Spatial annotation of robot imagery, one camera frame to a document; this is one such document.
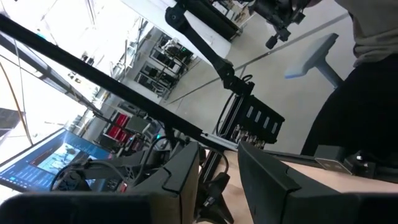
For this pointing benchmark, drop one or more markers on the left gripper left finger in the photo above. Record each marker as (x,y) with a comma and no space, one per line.
(174,193)

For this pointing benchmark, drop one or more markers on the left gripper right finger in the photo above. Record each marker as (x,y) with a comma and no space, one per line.
(267,193)

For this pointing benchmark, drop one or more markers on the black controller box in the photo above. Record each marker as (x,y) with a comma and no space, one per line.
(261,121)

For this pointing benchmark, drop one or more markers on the red parts bin rack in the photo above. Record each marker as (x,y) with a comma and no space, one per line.
(119,126)

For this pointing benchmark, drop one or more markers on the person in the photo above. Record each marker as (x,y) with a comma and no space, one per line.
(357,109)

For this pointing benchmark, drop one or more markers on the metal shelving rack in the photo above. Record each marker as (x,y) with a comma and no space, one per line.
(164,65)

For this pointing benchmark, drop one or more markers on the blue-screen monitor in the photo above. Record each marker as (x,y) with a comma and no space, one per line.
(46,161)

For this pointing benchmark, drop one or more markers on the light grey chair armrest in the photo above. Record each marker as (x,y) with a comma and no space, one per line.
(311,56)

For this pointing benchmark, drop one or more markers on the dark grey depth camera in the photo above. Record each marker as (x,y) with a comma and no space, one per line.
(332,160)

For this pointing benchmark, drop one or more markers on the black aluminium rig frame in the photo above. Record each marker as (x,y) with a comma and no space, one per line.
(93,77)

